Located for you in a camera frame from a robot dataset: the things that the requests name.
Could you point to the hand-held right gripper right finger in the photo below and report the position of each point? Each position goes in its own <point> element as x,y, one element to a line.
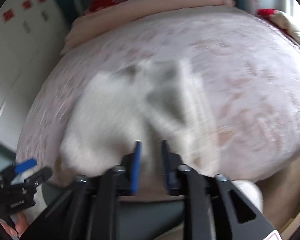
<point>165,170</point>

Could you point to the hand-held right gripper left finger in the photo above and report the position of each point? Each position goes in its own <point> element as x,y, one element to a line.
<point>136,170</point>

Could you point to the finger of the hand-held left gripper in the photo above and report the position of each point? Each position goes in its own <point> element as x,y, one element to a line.
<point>38,176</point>
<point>25,166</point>

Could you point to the cream sweater with black hearts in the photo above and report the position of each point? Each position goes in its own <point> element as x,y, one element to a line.
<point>110,130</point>

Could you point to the person's left hand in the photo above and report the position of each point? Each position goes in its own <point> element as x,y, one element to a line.
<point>17,226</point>

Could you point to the pink floral bed sheet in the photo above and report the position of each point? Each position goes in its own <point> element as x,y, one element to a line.
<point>227,92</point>

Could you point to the white wardrobe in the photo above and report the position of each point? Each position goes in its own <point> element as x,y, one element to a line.
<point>17,62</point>

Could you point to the pink duvet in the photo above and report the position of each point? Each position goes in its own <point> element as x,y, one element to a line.
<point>140,12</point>

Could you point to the red pillow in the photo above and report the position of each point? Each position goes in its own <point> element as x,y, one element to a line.
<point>102,4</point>

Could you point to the red cloth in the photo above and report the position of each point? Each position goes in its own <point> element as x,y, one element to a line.
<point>265,12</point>

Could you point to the cream blanket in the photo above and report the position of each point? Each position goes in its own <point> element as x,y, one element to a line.
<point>292,27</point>

